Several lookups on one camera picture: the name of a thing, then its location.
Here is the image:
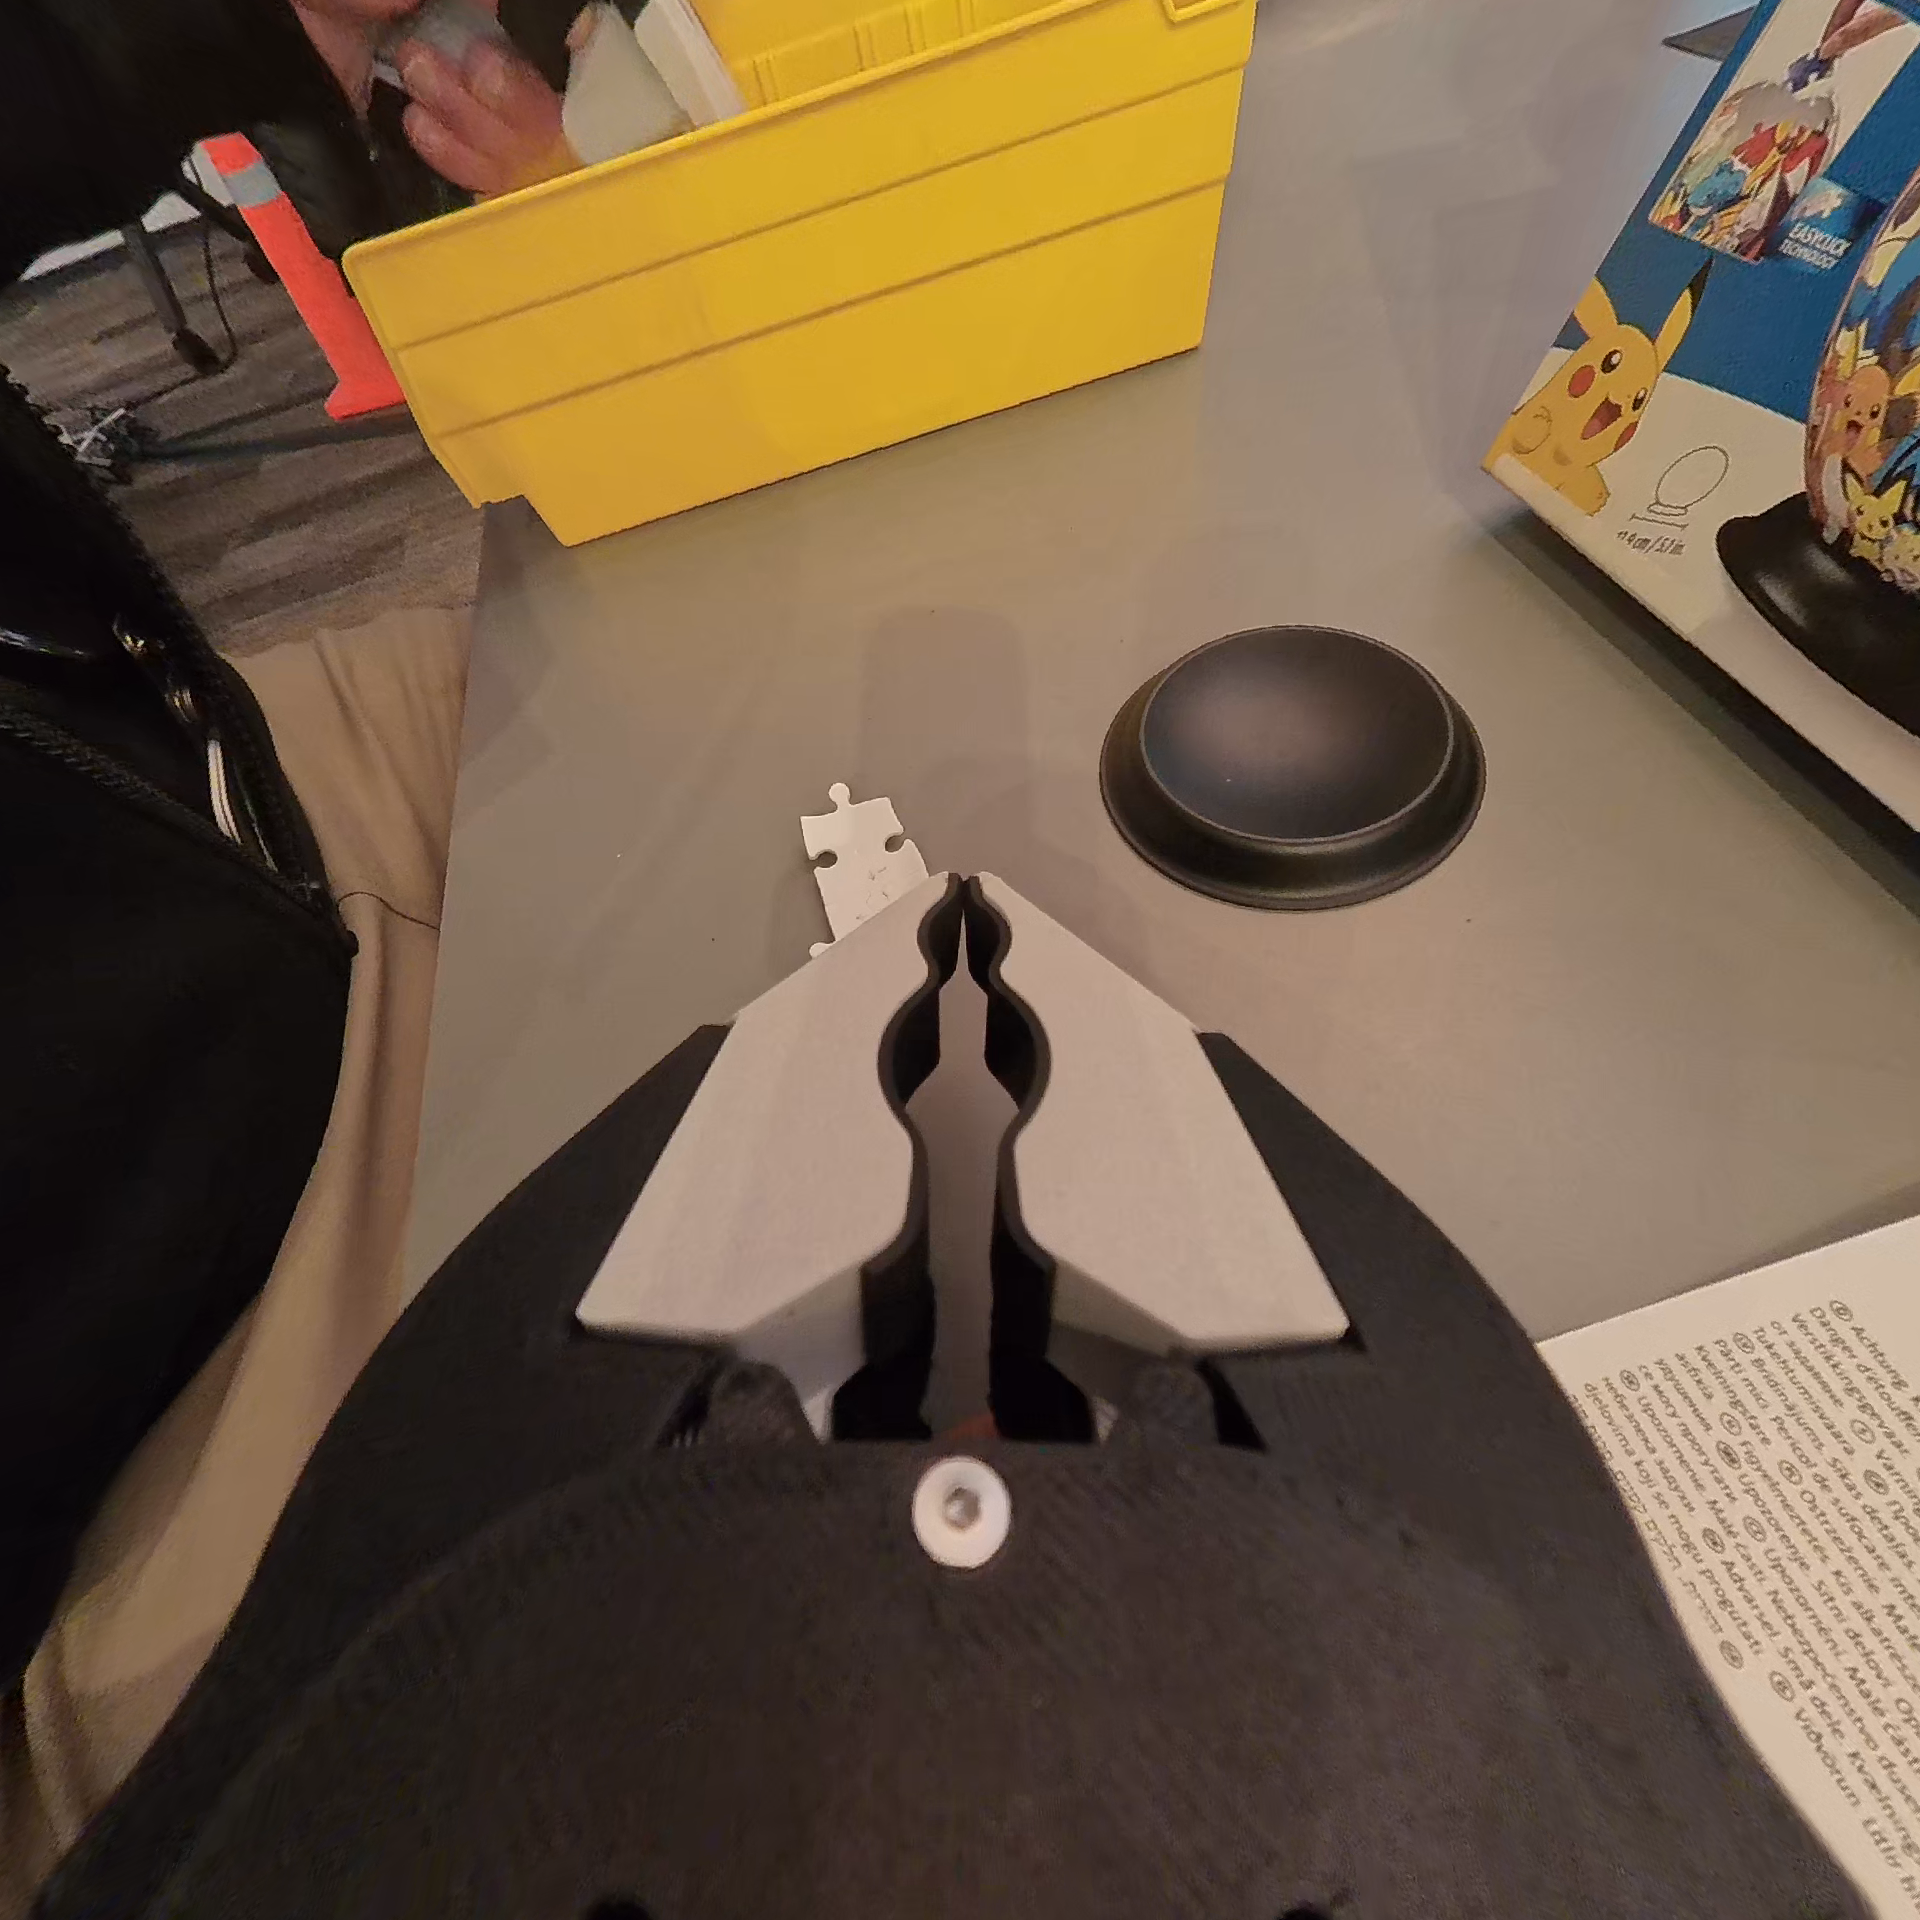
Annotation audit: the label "colourful puzzle box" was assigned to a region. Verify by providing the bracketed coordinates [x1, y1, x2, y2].
[1480, 0, 1920, 835]

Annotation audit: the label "white printed leaflet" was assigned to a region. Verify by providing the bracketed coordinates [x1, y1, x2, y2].
[1535, 1217, 1920, 1920]

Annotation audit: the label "yellow plastic bin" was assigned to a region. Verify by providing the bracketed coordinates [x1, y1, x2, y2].
[343, 0, 1262, 546]

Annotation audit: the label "person's black jacket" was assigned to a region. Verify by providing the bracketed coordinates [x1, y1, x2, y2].
[0, 369, 359, 1682]

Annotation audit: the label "black metal cart frame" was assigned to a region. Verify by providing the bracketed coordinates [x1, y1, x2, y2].
[127, 152, 241, 378]

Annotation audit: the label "person's beige trousers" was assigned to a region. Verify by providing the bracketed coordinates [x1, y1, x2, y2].
[0, 600, 473, 1864]

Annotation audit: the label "joined white puzzle pieces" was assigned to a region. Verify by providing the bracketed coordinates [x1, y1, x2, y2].
[800, 784, 953, 958]

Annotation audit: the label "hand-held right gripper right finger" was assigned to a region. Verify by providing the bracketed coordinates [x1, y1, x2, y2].
[967, 873, 1356, 1443]

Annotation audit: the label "person's left hand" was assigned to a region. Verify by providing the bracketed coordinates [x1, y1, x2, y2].
[293, 0, 588, 197]

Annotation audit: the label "person's left forearm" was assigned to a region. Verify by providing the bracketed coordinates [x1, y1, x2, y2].
[0, 0, 377, 289]

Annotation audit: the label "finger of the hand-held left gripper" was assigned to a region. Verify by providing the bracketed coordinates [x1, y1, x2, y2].
[631, 0, 752, 128]
[561, 16, 699, 168]

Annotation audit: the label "black ribbed object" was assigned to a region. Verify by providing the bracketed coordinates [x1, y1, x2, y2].
[277, 113, 452, 265]

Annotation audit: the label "orange traffic cone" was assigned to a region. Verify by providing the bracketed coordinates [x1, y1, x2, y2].
[193, 132, 407, 422]

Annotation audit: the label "black round puzzle stand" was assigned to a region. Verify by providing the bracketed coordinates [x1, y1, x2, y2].
[1099, 625, 1488, 912]

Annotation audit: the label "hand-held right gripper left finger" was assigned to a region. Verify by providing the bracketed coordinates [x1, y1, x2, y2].
[574, 873, 963, 1443]

